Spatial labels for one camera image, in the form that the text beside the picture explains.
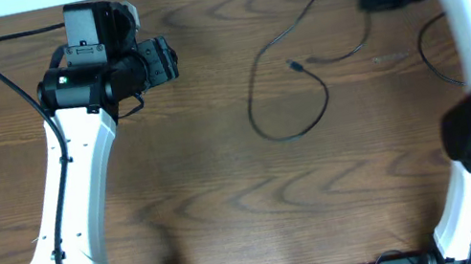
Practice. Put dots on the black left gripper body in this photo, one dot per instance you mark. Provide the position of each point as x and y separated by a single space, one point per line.
160 61

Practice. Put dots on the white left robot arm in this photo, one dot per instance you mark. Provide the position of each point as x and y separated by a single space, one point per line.
80 103

